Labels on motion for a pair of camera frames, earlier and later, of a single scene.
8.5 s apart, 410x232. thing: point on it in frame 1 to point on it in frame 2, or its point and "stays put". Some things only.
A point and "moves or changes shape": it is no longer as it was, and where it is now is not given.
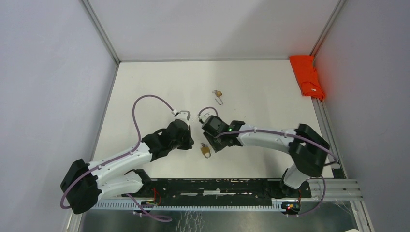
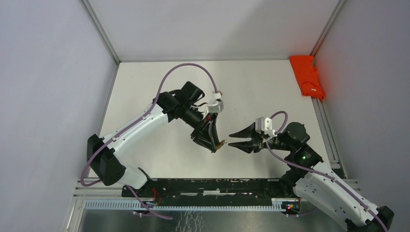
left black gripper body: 184,143 to 206,119
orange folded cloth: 307,76 stays put
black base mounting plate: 221,190 stays put
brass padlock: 205,150 moves or changes shape
